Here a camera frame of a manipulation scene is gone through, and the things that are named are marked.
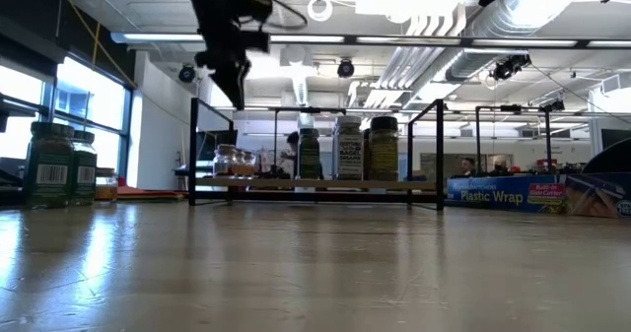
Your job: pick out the black metal frame stand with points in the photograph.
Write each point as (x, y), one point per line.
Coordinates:
(512, 108)

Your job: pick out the black lid jar yellow-green label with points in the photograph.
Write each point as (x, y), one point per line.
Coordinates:
(383, 150)

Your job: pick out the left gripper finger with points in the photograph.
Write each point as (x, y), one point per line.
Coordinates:
(240, 81)
(229, 83)

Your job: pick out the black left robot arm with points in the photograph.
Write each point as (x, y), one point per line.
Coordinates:
(217, 2)

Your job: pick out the green lid herb jar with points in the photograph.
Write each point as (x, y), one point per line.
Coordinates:
(309, 154)
(49, 169)
(85, 174)

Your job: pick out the red paper folder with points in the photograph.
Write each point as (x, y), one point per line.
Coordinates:
(148, 193)

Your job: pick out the blue plastic wrap box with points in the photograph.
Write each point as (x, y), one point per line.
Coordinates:
(493, 194)

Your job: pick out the black ceiling dome camera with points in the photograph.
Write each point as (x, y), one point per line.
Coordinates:
(346, 68)
(187, 74)

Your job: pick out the black hanging camera rig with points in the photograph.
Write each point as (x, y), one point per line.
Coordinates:
(510, 66)

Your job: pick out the black curved chair back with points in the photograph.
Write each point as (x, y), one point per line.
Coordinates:
(611, 162)

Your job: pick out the large bright window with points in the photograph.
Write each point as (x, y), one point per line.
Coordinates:
(91, 105)

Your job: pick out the person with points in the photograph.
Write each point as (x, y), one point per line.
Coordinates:
(501, 167)
(293, 145)
(467, 167)

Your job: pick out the silver spiral air duct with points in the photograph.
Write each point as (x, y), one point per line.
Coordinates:
(498, 12)

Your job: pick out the white lid bagel seasoning jar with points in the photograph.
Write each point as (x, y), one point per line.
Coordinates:
(348, 150)

